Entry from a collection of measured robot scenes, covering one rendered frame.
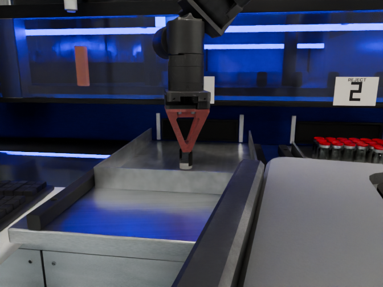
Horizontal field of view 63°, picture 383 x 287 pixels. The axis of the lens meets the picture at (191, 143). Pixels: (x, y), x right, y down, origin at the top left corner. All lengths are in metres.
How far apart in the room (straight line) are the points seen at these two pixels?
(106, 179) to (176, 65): 0.21
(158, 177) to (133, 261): 0.45
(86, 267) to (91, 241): 0.57
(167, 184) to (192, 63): 0.19
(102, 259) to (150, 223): 0.54
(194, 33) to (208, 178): 0.22
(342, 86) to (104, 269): 0.75
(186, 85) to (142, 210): 0.19
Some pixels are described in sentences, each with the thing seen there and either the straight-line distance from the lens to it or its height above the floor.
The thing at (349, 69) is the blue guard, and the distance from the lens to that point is 0.75.
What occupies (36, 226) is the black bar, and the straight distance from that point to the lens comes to 0.42.
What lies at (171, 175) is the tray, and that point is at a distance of 0.48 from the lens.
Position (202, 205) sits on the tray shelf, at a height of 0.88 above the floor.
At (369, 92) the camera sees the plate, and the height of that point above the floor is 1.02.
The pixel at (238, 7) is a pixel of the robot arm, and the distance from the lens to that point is 0.51.
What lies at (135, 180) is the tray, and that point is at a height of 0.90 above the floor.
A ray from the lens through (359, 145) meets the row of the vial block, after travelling 0.67.
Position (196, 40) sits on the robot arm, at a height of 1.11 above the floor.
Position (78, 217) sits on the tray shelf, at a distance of 0.44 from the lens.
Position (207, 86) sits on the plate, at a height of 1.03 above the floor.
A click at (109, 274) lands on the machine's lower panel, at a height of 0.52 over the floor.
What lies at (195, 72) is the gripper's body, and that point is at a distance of 0.49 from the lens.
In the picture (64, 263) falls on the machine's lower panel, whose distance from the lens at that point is 0.99.
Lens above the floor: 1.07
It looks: 13 degrees down
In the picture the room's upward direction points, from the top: straight up
